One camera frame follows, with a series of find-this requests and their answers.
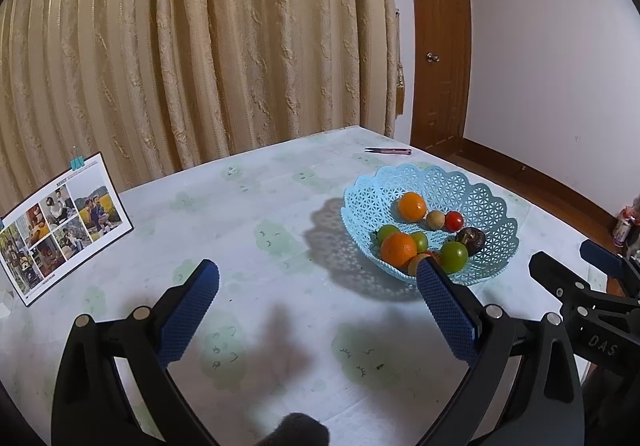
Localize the beige striped curtain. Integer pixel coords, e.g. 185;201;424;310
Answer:
0;0;401;222

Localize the curtain tassel tieback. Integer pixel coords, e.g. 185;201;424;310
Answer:
394;8;406;117

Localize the brown wooden door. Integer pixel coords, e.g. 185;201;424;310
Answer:
406;0;473;154

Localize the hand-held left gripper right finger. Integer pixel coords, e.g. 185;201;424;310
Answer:
416;258;586;446

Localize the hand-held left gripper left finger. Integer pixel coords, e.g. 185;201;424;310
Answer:
51;258;221;446

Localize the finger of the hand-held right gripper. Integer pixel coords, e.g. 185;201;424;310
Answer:
529;251;596;301
580;240;640;284

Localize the orange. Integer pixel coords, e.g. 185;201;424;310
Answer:
398;192;428;222
380;232;417;269

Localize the small bottle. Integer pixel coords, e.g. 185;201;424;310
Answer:
614;196;640;248

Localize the pale printed tablecloth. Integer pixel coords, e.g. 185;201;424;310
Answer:
0;125;626;446

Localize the dark passion fruit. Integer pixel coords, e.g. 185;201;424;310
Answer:
455;227;487;257

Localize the light blue plastic basket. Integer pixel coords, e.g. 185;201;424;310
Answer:
341;163;519;287

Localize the photo collage card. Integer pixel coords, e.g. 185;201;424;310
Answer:
0;152;135;308

